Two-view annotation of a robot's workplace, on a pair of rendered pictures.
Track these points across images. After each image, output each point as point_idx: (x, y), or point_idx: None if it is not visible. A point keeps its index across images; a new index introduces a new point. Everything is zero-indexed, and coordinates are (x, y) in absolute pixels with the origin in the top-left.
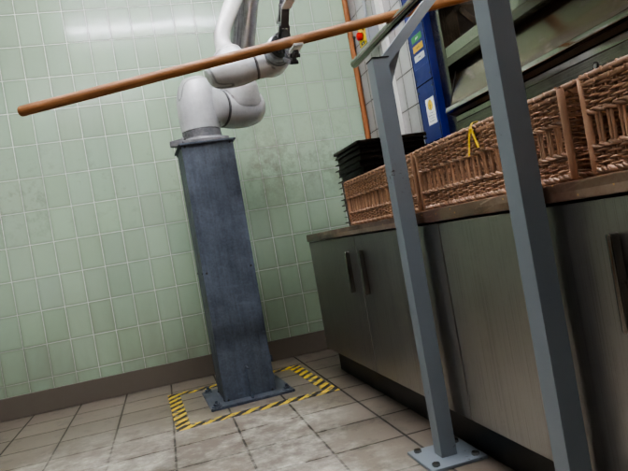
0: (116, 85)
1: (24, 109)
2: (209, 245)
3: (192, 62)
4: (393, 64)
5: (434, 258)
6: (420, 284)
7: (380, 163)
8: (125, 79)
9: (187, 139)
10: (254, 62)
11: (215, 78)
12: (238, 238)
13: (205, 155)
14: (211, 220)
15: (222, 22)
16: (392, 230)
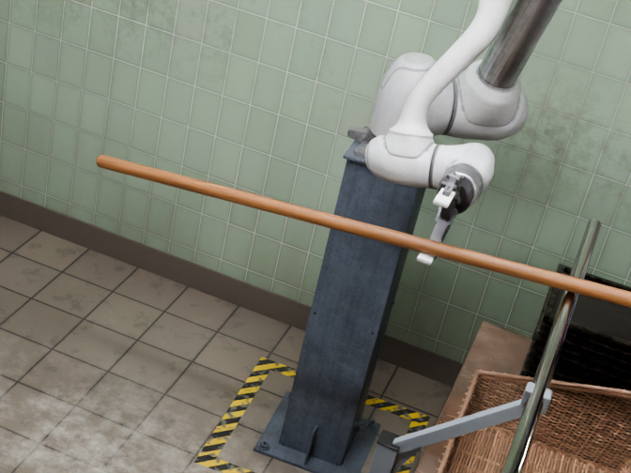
0: (199, 190)
1: (102, 165)
2: (331, 286)
3: (291, 207)
4: (408, 454)
5: None
6: None
7: (563, 358)
8: (211, 189)
9: (360, 152)
10: (427, 176)
11: (369, 169)
12: (371, 297)
13: (373, 183)
14: (346, 260)
15: (426, 86)
16: None
